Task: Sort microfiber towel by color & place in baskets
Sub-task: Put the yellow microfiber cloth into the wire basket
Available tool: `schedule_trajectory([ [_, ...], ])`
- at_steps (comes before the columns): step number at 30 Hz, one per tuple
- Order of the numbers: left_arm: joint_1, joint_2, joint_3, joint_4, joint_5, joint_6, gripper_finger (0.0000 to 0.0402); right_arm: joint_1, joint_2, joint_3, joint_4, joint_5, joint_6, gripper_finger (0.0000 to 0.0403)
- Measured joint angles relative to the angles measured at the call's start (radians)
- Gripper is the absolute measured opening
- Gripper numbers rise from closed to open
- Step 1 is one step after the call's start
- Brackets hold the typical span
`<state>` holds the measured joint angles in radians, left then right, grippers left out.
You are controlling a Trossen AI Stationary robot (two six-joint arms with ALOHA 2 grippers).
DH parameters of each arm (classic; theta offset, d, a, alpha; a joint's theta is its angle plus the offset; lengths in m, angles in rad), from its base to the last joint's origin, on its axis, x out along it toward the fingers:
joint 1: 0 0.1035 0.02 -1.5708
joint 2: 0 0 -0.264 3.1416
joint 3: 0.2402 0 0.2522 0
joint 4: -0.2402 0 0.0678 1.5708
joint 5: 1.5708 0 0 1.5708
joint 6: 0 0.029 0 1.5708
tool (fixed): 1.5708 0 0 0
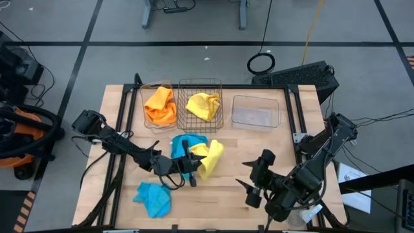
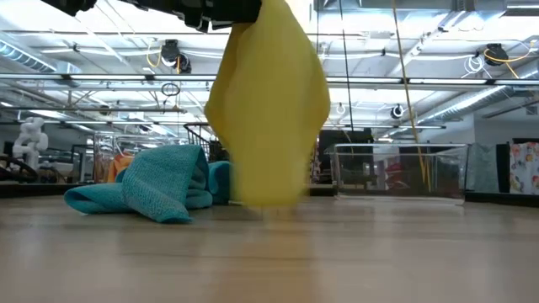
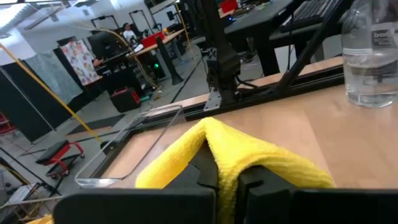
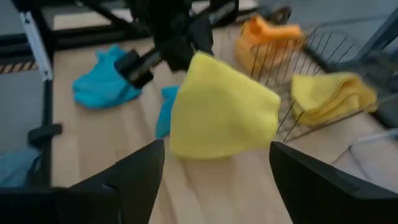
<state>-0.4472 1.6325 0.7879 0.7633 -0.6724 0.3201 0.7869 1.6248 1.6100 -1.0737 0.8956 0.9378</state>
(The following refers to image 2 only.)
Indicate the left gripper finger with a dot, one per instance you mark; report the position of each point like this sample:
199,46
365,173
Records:
236,17
236,4

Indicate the yellow microfiber towel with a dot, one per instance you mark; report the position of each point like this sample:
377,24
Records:
265,126

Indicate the blue microfiber towel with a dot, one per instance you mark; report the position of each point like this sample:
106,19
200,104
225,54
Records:
220,181
160,181

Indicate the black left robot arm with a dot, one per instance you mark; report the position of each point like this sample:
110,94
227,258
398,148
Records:
71,4

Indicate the long ceiling light bar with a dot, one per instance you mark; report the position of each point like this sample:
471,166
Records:
105,77

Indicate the black background cabinet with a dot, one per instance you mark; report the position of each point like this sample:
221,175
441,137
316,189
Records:
345,136

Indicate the grey hanging cloth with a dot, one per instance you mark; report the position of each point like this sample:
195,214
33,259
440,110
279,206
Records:
482,168

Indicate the floral patterned cloth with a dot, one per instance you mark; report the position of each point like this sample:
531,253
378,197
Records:
524,168

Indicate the silver ceiling duct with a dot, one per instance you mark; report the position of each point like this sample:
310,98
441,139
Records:
21,56
471,99

